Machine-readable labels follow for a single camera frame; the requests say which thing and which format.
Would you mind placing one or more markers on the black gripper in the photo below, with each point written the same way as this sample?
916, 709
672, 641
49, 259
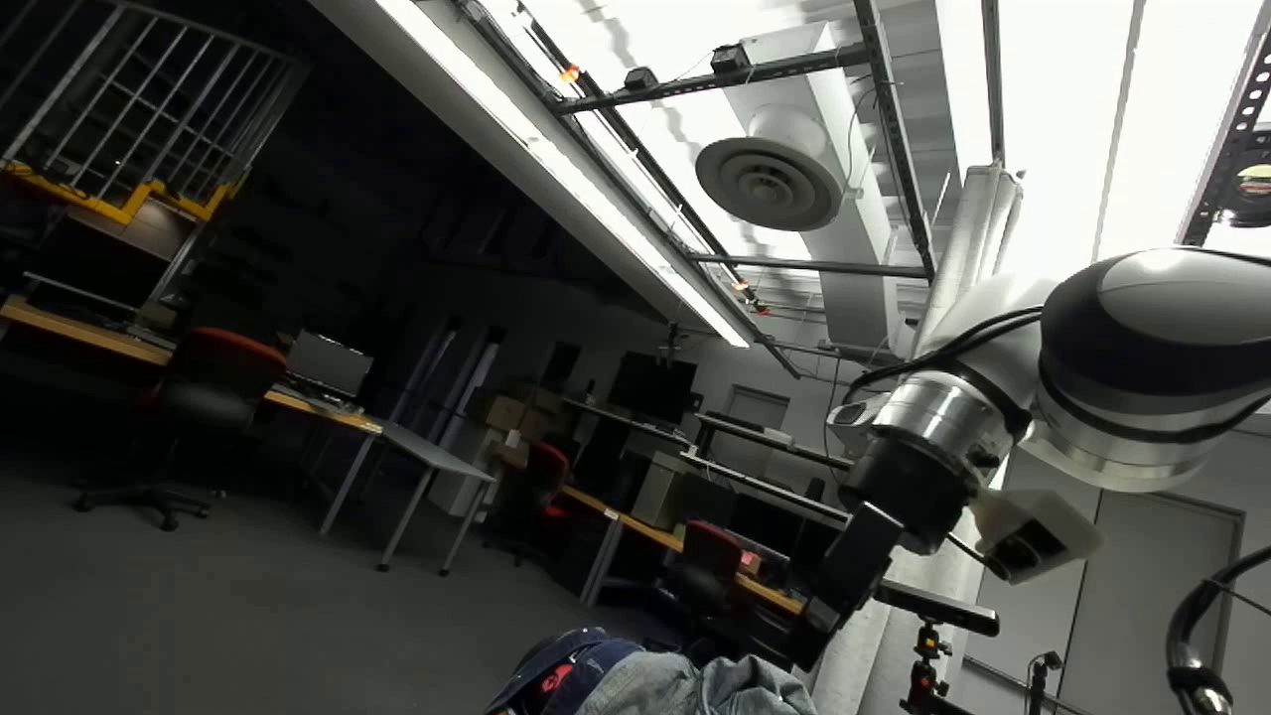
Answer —
852, 573

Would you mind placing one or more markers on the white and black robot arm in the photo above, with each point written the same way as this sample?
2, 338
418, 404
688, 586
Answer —
1117, 374

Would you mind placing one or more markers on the blue grey hooded sweatshirt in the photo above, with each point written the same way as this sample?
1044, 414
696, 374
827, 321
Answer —
601, 673

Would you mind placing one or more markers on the round ceiling air vent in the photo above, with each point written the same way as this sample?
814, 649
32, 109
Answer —
766, 185

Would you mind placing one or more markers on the long fluorescent ceiling light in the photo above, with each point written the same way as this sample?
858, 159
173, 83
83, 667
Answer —
446, 67

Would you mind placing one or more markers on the red black office chair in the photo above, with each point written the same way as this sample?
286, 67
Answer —
209, 390

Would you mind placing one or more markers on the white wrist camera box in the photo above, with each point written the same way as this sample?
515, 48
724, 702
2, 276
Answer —
1027, 534

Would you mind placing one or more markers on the wire mesh shelf panel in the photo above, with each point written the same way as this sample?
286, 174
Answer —
111, 106

